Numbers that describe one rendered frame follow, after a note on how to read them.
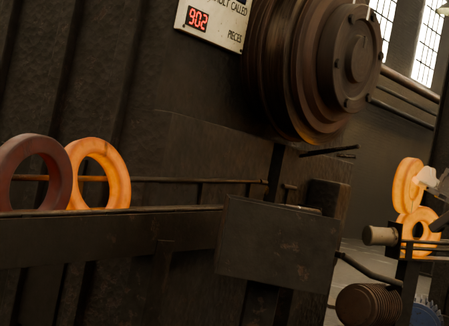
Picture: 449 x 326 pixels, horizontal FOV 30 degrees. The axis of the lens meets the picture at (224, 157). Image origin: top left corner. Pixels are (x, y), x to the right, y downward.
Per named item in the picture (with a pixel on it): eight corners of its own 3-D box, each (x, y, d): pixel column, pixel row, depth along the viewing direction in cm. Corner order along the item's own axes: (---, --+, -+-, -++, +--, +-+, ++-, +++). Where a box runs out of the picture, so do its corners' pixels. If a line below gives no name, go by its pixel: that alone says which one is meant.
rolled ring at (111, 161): (52, 150, 153) (39, 154, 155) (85, 244, 155) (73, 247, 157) (113, 125, 168) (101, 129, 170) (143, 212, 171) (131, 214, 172)
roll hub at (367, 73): (307, 101, 206) (329, -11, 206) (355, 119, 229) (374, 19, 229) (327, 103, 202) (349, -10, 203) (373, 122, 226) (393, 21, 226)
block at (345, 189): (292, 258, 240) (308, 176, 241) (305, 259, 247) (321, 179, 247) (325, 266, 234) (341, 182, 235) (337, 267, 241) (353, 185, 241)
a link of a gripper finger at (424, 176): (415, 159, 227) (445, 174, 222) (405, 178, 228) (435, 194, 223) (411, 157, 224) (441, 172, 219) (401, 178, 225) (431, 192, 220)
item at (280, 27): (244, 127, 203) (282, -62, 204) (331, 152, 242) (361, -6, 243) (266, 131, 200) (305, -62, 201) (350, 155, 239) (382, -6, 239)
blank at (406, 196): (395, 155, 221) (407, 157, 219) (417, 157, 234) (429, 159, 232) (387, 214, 222) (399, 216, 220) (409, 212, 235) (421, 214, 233)
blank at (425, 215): (402, 264, 252) (409, 266, 249) (386, 218, 249) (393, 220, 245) (441, 241, 257) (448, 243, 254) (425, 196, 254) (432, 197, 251)
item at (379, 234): (360, 244, 248) (362, 224, 248) (386, 245, 251) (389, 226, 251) (371, 247, 242) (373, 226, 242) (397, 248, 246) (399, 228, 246)
